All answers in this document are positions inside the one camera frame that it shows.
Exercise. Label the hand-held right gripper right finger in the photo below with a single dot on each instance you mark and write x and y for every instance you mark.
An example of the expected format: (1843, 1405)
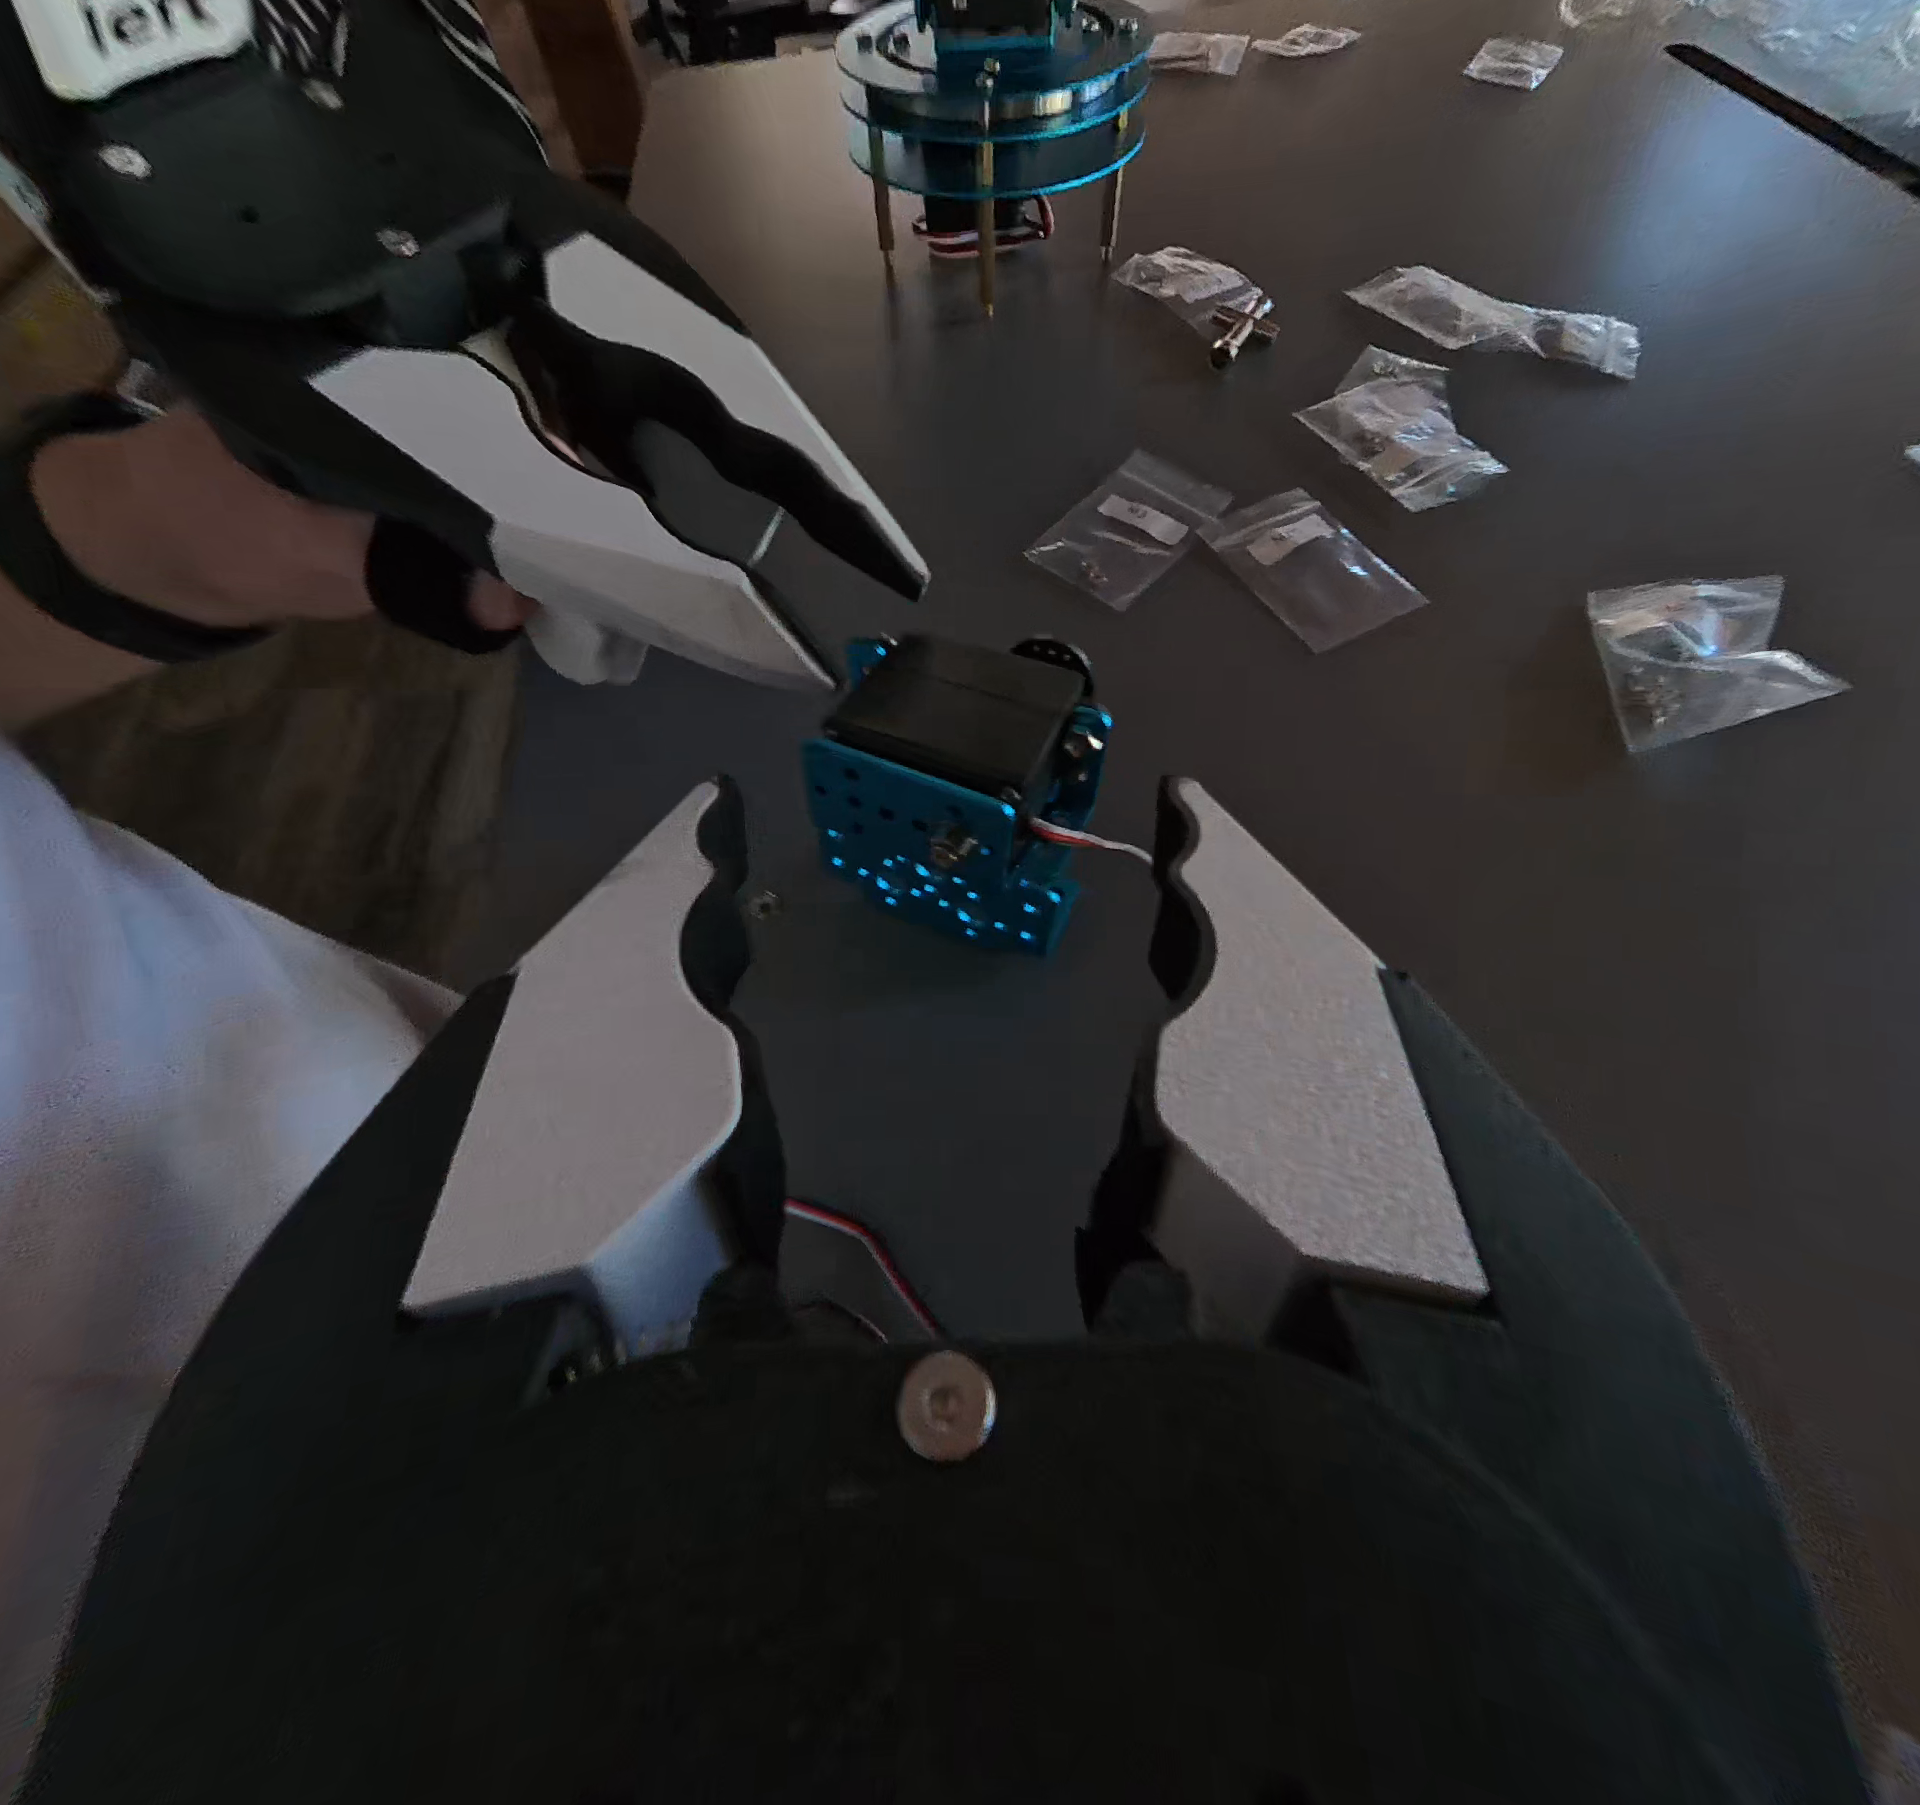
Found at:
(1290, 1101)

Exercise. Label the wooden pillar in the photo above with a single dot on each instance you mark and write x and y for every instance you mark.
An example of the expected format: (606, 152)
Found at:
(555, 19)

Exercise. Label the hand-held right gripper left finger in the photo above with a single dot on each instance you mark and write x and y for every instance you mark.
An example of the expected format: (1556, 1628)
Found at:
(600, 1115)

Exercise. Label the small clear plastic bag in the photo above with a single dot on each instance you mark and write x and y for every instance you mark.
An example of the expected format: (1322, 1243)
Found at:
(1305, 37)
(1200, 51)
(1512, 63)

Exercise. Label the long clear plastic bag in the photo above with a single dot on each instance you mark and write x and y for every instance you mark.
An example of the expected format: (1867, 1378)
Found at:
(1485, 313)

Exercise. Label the blue acrylic robot base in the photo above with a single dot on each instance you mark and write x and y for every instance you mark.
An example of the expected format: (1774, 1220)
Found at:
(990, 87)

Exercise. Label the crumpled clear plastic bag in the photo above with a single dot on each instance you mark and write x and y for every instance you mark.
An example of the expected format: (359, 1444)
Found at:
(1394, 434)

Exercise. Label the white shirt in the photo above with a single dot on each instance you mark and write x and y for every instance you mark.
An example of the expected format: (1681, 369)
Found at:
(151, 1086)

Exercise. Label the metal cross socket wrench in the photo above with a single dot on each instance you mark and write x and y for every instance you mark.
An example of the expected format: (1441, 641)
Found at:
(1242, 331)

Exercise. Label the clear bag with white label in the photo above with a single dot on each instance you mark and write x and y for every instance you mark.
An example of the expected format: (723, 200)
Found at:
(1320, 575)

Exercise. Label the black servo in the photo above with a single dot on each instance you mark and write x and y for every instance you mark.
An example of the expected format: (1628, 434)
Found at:
(944, 703)

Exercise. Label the person's left forearm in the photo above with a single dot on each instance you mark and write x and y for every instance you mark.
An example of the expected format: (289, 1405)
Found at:
(135, 531)

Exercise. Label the clear bag with dark screws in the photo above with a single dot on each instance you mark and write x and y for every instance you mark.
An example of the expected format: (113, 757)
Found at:
(1711, 666)

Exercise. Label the person's left hand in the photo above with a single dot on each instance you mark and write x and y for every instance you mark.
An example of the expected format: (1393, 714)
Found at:
(308, 560)

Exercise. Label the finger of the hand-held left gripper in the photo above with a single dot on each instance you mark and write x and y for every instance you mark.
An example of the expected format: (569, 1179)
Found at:
(721, 364)
(630, 560)

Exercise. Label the dark grey desk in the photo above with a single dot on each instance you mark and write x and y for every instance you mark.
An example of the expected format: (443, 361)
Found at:
(1501, 859)

